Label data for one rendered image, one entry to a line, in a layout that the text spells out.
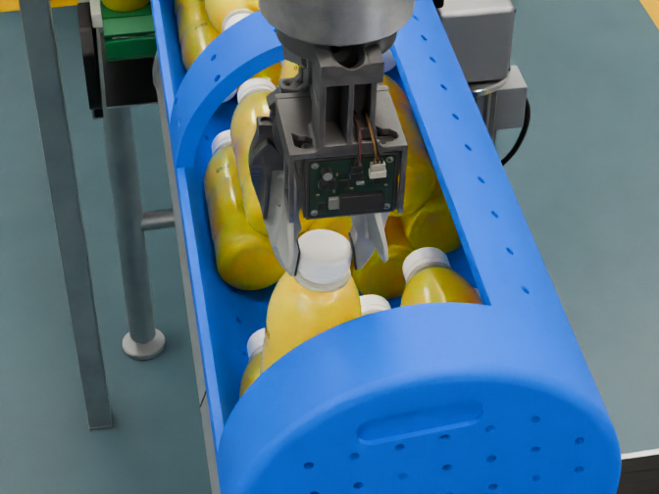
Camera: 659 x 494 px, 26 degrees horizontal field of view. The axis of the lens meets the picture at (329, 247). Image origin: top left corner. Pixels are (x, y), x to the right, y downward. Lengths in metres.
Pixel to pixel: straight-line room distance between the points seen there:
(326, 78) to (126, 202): 1.65
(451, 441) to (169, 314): 1.82
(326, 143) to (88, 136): 2.40
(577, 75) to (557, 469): 2.44
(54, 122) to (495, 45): 0.64
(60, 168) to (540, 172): 1.27
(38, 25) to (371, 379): 1.20
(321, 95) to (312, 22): 0.04
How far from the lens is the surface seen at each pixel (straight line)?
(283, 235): 0.92
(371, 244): 0.96
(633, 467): 2.33
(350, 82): 0.80
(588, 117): 3.28
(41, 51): 2.05
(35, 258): 2.91
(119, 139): 2.36
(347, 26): 0.79
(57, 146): 2.15
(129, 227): 2.47
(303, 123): 0.85
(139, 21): 1.89
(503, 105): 2.11
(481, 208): 1.08
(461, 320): 0.96
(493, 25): 2.00
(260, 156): 0.90
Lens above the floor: 1.89
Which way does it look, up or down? 41 degrees down
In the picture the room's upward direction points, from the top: straight up
